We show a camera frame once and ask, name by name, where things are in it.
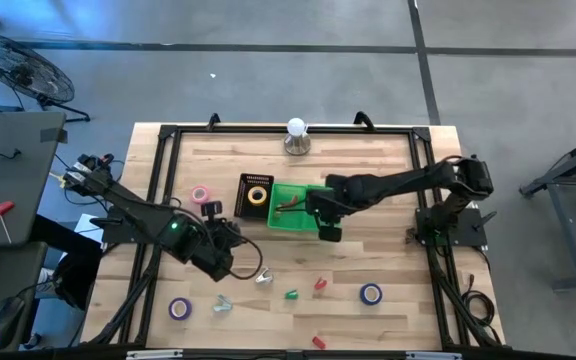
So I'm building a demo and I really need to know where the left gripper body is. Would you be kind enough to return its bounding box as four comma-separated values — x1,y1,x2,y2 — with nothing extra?
206,218,245,254

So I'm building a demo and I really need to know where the purple tape roll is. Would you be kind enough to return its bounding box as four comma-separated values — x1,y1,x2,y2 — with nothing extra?
168,297,193,322

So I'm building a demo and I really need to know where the coiled black cable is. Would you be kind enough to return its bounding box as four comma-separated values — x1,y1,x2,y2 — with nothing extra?
460,272,497,331

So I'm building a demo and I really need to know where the person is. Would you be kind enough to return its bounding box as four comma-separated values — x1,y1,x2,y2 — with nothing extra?
20,213,105,351

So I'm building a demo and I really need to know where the white light bulb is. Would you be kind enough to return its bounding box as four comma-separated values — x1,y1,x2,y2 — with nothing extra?
286,117,308,138

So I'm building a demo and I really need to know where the black floor fan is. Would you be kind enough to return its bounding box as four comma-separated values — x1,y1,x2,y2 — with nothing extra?
0,31,92,124

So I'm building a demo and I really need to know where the black table frame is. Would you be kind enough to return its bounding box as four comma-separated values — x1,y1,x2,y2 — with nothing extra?
80,110,507,360

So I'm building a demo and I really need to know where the silver frame bracket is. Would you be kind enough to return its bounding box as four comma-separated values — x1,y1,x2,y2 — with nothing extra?
126,349,184,360
405,351,462,360

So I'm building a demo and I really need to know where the black computer mouse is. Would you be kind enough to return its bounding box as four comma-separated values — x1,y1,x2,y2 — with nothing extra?
0,295,27,351

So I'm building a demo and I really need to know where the dark grey desk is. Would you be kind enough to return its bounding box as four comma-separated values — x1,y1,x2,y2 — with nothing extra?
0,241,49,357

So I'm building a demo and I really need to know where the pink tape roll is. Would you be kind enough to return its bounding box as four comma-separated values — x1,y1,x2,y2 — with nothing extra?
190,184,211,205

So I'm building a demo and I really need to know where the grey metal cart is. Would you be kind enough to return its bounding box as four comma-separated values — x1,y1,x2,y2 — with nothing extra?
519,128,576,292

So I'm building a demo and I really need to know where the blue tape roll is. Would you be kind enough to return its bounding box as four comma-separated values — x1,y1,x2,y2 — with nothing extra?
359,283,383,307

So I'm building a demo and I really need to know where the black plastic basket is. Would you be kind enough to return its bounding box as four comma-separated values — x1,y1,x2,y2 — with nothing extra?
233,172,276,220

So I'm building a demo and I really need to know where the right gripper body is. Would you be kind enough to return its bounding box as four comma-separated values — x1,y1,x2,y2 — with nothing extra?
305,184,350,229

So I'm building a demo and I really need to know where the white paper sheet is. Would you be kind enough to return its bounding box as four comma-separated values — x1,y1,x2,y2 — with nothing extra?
60,213,107,261

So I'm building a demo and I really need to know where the grey tape patch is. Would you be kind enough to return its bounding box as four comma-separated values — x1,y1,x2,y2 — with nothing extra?
39,127,69,145

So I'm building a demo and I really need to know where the yellow tape roll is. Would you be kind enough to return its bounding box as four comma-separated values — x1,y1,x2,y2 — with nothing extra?
246,185,269,207

